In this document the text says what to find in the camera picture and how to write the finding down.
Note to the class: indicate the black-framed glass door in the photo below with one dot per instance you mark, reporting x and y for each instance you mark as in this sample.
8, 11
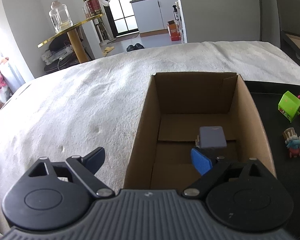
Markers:
121, 17

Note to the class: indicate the orange cardboard box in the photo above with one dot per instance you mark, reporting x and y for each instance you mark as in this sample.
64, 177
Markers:
173, 31

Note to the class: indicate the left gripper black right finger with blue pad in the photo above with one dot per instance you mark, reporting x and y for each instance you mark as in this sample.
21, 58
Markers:
221, 177

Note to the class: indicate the gold round side table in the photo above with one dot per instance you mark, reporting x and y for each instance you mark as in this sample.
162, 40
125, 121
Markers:
74, 38

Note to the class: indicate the yellow slipper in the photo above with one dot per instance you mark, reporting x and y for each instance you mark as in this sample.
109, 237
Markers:
107, 50

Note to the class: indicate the dark framed corkboard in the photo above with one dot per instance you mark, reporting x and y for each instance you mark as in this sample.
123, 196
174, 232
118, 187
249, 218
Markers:
290, 44

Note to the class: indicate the white fluffy blanket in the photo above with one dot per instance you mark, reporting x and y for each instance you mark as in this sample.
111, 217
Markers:
99, 103

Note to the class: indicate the clear glass jar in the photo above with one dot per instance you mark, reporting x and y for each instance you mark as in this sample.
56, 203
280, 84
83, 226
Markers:
60, 16

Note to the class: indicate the white power strip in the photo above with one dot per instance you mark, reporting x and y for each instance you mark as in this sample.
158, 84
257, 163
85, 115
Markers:
51, 56

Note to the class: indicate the grey-blue toy block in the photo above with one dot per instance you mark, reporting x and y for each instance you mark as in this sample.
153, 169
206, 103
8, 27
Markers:
211, 138

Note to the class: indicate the black slippers pair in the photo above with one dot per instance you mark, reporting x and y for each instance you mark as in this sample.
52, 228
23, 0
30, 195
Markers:
137, 46

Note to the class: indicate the striped cup toy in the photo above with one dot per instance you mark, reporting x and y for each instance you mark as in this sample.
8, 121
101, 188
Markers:
289, 134

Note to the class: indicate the white kitchen cabinet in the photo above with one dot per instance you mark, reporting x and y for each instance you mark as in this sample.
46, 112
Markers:
153, 15

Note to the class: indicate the red tin can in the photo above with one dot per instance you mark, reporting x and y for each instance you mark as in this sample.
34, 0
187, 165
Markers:
92, 8

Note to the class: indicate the blue pig figure toy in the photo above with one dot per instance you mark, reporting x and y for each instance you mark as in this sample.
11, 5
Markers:
293, 146

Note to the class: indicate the spray bottle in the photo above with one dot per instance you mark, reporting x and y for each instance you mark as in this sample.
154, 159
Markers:
176, 13

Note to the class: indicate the black shallow tray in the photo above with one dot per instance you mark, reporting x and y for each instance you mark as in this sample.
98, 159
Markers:
279, 129

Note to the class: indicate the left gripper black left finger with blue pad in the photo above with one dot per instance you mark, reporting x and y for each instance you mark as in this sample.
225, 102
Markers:
71, 179

